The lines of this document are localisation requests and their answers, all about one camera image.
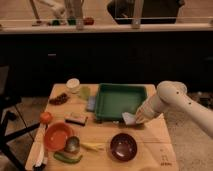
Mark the grey towel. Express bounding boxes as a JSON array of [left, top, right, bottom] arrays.
[[122, 112, 136, 125]]

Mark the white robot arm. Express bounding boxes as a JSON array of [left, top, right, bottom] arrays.
[[135, 81, 213, 139]]

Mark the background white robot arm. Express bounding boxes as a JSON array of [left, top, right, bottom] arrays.
[[40, 0, 65, 19]]

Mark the purple bowl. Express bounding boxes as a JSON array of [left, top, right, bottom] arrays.
[[110, 133, 137, 162]]

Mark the orange bowl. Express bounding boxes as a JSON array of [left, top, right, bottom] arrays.
[[43, 122, 74, 151]]

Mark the green plastic tray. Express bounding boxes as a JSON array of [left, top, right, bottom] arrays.
[[95, 83, 147, 121]]

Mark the blue sponge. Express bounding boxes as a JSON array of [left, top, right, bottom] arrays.
[[86, 96, 96, 112]]

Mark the yellow banana toy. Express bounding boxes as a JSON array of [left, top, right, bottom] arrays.
[[81, 143, 104, 151]]

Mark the small metal cup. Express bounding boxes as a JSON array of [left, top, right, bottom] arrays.
[[64, 136, 80, 154]]

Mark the white round cup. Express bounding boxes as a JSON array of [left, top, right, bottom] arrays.
[[66, 78, 80, 93]]

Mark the dark grape bunch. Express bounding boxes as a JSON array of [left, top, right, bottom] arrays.
[[49, 93, 69, 105]]

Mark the red tomato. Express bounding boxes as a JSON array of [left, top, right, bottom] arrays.
[[40, 112, 53, 124]]

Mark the red background object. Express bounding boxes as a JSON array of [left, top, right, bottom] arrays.
[[84, 17, 94, 25]]

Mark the green background object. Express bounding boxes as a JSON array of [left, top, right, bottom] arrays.
[[51, 20, 61, 26]]

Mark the black chair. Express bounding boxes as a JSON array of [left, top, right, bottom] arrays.
[[0, 66, 39, 171]]

